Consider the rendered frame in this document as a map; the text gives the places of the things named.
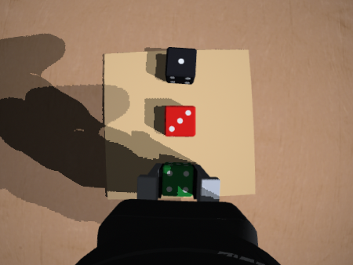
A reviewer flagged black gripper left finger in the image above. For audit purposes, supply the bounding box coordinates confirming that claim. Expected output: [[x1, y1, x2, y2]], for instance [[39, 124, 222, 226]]
[[136, 163, 164, 200]]

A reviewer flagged tan flat mat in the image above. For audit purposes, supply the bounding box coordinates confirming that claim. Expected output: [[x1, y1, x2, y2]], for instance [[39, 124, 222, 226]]
[[104, 49, 255, 199]]

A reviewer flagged red die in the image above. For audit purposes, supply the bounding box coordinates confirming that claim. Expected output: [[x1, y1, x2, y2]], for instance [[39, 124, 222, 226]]
[[165, 106, 195, 137]]

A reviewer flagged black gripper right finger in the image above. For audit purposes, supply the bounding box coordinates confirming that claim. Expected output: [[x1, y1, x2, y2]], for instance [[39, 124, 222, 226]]
[[192, 165, 220, 201]]

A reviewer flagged dark green die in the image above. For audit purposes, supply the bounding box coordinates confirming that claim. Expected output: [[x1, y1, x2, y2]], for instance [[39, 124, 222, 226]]
[[162, 162, 194, 197]]

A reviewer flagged black die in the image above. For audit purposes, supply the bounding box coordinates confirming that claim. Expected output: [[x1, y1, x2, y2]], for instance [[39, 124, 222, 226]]
[[166, 47, 197, 85]]

